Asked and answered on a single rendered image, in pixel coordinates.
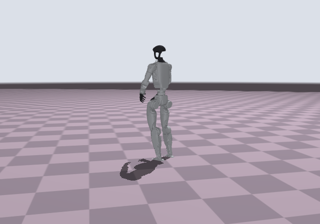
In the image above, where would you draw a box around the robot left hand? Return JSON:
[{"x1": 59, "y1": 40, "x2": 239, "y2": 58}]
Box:
[{"x1": 139, "y1": 94, "x2": 146, "y2": 103}]

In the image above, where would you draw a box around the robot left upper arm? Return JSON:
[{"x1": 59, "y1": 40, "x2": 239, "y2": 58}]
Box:
[{"x1": 142, "y1": 63, "x2": 157, "y2": 86}]

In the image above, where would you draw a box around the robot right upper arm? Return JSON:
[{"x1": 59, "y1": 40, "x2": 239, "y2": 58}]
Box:
[{"x1": 169, "y1": 64, "x2": 172, "y2": 84}]

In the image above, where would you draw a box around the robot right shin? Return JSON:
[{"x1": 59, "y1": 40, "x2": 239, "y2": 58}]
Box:
[{"x1": 162, "y1": 128, "x2": 173, "y2": 156}]

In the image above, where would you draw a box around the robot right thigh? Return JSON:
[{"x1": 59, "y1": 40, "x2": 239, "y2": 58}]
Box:
[{"x1": 160, "y1": 100, "x2": 172, "y2": 134}]

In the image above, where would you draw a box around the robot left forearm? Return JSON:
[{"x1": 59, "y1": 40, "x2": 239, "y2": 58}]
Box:
[{"x1": 140, "y1": 81, "x2": 147, "y2": 96}]

